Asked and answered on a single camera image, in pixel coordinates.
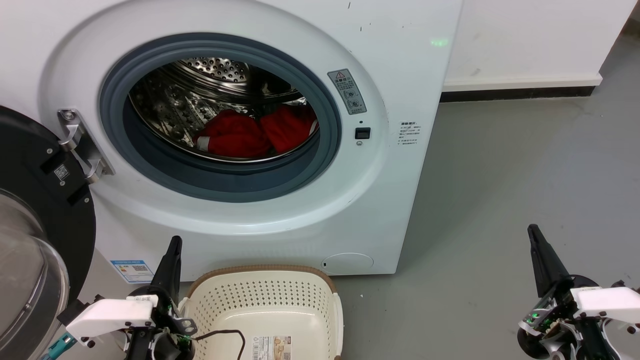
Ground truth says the grey warning sticker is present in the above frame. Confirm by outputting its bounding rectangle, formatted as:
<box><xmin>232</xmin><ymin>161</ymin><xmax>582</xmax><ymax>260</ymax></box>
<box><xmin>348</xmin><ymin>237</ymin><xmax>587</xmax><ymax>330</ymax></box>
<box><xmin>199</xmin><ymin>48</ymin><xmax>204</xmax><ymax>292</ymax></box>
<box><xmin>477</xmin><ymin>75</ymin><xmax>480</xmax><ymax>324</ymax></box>
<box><xmin>327</xmin><ymin>68</ymin><xmax>367</xmax><ymax>116</ymax></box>

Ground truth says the cream plastic laundry basket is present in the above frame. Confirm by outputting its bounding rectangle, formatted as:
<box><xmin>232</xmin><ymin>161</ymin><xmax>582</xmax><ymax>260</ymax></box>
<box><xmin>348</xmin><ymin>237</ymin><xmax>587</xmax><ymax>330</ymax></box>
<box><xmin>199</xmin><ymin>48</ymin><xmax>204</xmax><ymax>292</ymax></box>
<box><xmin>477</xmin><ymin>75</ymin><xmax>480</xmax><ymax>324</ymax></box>
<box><xmin>177</xmin><ymin>265</ymin><xmax>345</xmax><ymax>360</ymax></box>

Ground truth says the red garment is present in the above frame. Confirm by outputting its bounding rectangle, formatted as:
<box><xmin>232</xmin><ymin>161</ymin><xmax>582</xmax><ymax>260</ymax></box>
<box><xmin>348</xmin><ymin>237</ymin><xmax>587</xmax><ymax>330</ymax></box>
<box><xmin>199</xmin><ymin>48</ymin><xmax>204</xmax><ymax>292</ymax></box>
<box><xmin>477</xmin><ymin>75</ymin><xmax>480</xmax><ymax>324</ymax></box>
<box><xmin>192</xmin><ymin>104</ymin><xmax>319</xmax><ymax>159</ymax></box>

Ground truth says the white printed product label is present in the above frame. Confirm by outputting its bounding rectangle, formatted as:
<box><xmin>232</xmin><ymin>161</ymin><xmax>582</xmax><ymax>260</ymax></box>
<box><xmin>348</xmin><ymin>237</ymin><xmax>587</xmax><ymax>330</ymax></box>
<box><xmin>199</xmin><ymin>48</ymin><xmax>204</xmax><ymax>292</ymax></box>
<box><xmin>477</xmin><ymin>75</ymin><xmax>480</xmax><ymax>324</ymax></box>
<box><xmin>251</xmin><ymin>335</ymin><xmax>292</xmax><ymax>360</ymax></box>

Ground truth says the black washer door with glass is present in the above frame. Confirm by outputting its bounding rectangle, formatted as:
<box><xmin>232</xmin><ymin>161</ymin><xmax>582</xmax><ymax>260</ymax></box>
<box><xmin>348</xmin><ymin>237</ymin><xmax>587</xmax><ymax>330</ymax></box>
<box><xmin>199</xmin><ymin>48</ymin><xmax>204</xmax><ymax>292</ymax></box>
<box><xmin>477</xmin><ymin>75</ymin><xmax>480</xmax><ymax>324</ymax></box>
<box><xmin>0</xmin><ymin>105</ymin><xmax>97</xmax><ymax>360</ymax></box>

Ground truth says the teal cable connector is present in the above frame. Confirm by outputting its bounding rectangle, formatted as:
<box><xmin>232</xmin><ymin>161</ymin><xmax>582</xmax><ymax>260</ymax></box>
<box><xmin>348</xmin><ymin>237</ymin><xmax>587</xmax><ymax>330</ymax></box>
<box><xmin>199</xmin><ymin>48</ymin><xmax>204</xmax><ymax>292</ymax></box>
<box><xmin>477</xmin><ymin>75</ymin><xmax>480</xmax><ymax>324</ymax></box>
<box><xmin>42</xmin><ymin>334</ymin><xmax>77</xmax><ymax>360</ymax></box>

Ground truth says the thin black cable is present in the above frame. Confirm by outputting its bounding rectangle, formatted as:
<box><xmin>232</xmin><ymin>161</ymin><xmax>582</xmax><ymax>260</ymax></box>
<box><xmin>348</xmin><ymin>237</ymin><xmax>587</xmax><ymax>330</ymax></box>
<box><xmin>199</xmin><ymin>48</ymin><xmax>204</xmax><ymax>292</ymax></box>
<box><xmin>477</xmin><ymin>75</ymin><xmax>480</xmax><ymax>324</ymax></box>
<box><xmin>192</xmin><ymin>329</ymin><xmax>247</xmax><ymax>360</ymax></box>

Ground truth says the white front-load washing machine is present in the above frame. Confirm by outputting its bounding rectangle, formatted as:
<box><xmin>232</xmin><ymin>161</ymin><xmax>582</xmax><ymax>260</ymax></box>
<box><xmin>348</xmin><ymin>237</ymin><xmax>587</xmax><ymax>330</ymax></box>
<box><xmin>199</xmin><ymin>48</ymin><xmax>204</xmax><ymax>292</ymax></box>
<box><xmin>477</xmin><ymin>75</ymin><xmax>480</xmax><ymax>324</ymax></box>
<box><xmin>0</xmin><ymin>0</ymin><xmax>464</xmax><ymax>283</ymax></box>

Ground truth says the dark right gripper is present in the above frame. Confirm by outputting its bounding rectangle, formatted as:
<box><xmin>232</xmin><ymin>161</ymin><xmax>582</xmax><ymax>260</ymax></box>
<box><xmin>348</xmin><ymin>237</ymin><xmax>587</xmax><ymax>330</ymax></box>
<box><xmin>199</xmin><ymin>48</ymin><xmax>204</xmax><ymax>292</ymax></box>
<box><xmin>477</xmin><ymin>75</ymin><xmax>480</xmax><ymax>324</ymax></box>
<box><xmin>517</xmin><ymin>224</ymin><xmax>606</xmax><ymax>360</ymax></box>

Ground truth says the blue energy label sticker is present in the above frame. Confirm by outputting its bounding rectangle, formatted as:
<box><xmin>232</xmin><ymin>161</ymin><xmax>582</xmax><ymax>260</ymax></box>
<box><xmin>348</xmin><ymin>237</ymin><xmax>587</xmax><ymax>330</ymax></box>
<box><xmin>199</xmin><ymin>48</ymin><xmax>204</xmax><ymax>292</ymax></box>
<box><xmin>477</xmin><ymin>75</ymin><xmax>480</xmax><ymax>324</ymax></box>
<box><xmin>110</xmin><ymin>259</ymin><xmax>154</xmax><ymax>284</ymax></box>

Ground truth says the black wall baseboard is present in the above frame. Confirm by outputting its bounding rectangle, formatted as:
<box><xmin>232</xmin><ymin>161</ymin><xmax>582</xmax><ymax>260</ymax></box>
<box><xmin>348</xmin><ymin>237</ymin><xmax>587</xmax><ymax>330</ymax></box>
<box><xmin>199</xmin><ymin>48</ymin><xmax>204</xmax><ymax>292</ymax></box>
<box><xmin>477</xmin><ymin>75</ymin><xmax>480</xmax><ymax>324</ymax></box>
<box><xmin>440</xmin><ymin>86</ymin><xmax>597</xmax><ymax>103</ymax></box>

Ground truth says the small printed text label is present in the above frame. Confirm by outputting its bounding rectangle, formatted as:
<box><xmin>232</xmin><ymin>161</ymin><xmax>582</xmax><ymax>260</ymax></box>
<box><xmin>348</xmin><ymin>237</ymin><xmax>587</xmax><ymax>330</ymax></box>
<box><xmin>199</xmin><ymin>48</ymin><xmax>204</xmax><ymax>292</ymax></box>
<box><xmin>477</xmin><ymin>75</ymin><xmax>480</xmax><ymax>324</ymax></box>
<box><xmin>398</xmin><ymin>121</ymin><xmax>421</xmax><ymax>149</ymax></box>

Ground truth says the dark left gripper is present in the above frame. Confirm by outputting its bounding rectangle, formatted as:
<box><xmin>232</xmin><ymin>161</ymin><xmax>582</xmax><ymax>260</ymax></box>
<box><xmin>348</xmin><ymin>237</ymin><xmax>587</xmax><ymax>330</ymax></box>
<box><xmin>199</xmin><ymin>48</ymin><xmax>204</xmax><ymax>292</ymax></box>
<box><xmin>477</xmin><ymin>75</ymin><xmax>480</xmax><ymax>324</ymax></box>
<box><xmin>125</xmin><ymin>236</ymin><xmax>197</xmax><ymax>360</ymax></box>

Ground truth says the stainless steel washing machine drum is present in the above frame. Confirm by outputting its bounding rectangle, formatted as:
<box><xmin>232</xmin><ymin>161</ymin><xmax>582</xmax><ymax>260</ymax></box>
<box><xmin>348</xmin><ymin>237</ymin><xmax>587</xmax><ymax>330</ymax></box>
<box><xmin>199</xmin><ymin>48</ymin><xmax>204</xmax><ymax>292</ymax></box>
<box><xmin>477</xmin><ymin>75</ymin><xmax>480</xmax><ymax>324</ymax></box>
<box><xmin>128</xmin><ymin>56</ymin><xmax>320</xmax><ymax>163</ymax></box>

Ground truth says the round white filter cover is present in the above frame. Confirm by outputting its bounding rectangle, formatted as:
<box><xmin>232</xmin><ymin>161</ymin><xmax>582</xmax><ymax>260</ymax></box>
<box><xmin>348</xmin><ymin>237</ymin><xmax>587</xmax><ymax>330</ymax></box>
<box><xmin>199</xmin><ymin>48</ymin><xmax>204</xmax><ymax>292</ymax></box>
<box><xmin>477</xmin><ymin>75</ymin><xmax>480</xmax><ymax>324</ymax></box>
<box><xmin>321</xmin><ymin>252</ymin><xmax>375</xmax><ymax>275</ymax></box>

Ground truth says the metal washing machine door hinge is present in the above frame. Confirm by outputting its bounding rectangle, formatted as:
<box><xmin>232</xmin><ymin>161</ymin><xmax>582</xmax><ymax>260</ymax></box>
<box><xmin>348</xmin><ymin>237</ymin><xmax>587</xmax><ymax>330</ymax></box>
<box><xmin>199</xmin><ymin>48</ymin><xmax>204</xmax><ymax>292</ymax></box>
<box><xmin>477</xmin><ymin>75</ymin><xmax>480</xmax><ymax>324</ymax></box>
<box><xmin>57</xmin><ymin>108</ymin><xmax>116</xmax><ymax>184</ymax></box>

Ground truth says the grey rubber door gasket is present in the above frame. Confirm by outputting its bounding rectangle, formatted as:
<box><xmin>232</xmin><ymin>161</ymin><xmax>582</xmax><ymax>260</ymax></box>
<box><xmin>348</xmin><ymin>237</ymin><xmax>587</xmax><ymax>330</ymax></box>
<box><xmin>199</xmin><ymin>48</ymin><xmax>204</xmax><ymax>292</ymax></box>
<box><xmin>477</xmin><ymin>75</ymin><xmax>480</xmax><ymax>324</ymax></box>
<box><xmin>99</xmin><ymin>32</ymin><xmax>343</xmax><ymax>203</ymax></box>

